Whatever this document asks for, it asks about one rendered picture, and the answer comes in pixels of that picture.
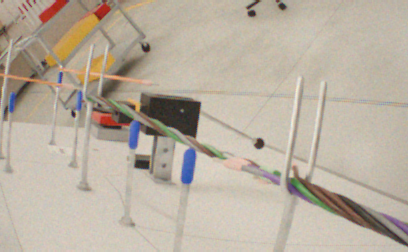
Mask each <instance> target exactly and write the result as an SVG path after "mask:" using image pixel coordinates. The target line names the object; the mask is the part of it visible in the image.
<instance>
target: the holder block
mask: <svg viewBox="0 0 408 252"><path fill-rule="evenodd" d="M139 102H144V103H146V104H148V111H147V117H148V118H153V119H157V120H159V121H160V122H161V123H162V124H163V125H164V126H165V127H171V128H174V129H176V130H178V131H179V132H180V133H181V134H182V135H185V136H189V137H192V138H194V139H195V140H196V135H197V128H198V122H199V115H200V108H201V102H199V101H197V100H193V99H192V98H189V97H186V96H177V95H168V94H160V93H144V92H141V93H140V100H139ZM181 109H184V112H182V111H181ZM140 131H141V132H142V133H143V134H145V135H146V136H155V137H166V138H170V137H167V136H165V135H162V134H161V133H160V132H158V131H157V130H155V129H154V128H151V127H149V126H147V125H140Z"/></svg>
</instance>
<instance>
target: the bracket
mask: <svg viewBox="0 0 408 252"><path fill-rule="evenodd" d="M175 145H176V141H174V140H173V139H172V138H166V137H155V136H153V141H152V148H151V155H150V157H151V162H150V169H149V171H147V170H144V172H145V174H146V175H147V176H148V177H149V178H150V179H151V180H152V181H153V182H154V183H155V184H170V185H176V182H174V181H173V180H172V179H171V171H172V165H173V159H174V152H175Z"/></svg>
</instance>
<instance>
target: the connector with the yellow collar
mask: <svg viewBox="0 0 408 252"><path fill-rule="evenodd" d="M114 101H115V100H114ZM115 102H117V104H125V105H127V106H129V108H131V109H132V110H133V111H136V105H135V104H133V103H131V102H126V101H115ZM139 103H140V110H139V112H141V113H143V114H145V115H147V111H148V104H146V103H144V102H139ZM114 111H115V114H111V119H112V120H115V121H116V122H117V123H121V124H130V123H131V122H132V121H133V120H135V118H132V117H129V116H127V115H125V114H124V113H122V112H119V111H116V110H115V109H114Z"/></svg>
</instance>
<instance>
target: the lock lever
mask: <svg viewBox="0 0 408 252"><path fill-rule="evenodd" d="M200 115H202V116H204V117H205V118H207V119H209V120H211V121H213V122H215V123H216V124H218V125H220V126H222V127H223V128H225V129H227V130H229V131H231V132H233V133H234V134H236V135H238V136H240V137H242V138H244V139H246V140H249V141H251V143H252V144H255V143H256V142H257V139H256V138H255V137H253V138H251V137H249V136H247V135H246V134H244V133H243V132H241V131H239V130H237V129H235V128H233V127H231V126H229V125H227V124H226V123H224V122H222V121H221V120H219V119H217V118H215V117H213V116H212V115H210V114H208V113H206V112H205V111H203V110H201V109H200Z"/></svg>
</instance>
